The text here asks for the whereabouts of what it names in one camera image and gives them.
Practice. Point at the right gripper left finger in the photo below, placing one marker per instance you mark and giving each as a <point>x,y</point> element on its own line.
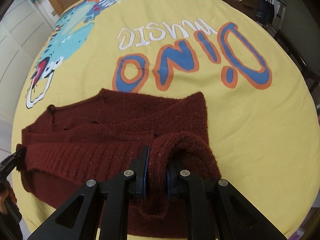
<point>98,210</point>

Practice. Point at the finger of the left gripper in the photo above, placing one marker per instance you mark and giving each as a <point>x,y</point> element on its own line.
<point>11,162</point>

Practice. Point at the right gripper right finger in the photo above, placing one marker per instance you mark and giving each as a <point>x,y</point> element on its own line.
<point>215,209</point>

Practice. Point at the dark red knit sweater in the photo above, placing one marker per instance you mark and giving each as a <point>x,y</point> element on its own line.
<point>99,137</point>

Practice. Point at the yellow dinosaur print bedspread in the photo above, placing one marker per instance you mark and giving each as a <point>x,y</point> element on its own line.
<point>200,65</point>

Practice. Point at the grey green chair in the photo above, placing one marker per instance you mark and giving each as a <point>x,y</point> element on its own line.
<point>300,34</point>

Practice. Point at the dark shopping bag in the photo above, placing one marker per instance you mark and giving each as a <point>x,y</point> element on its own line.
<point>265,12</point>

